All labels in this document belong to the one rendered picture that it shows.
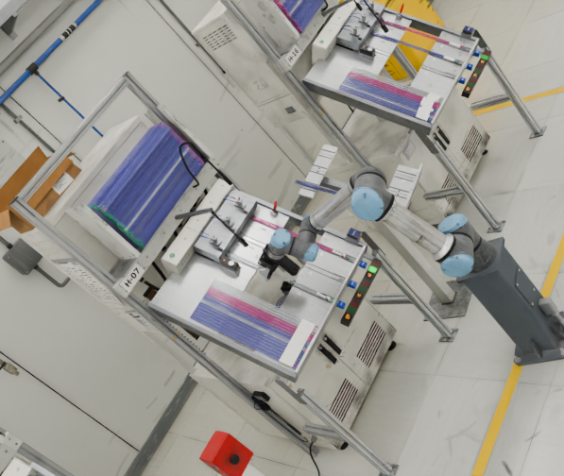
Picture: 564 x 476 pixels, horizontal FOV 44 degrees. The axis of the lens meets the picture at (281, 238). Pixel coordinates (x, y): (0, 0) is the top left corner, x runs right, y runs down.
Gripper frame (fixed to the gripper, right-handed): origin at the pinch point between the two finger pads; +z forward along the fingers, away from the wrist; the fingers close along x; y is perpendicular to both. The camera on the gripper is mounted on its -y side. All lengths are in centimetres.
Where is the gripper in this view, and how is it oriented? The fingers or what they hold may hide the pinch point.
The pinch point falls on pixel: (272, 273)
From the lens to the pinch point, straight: 302.6
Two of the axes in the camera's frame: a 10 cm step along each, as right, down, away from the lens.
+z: -1.6, 4.3, 8.9
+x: -4.7, 7.6, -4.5
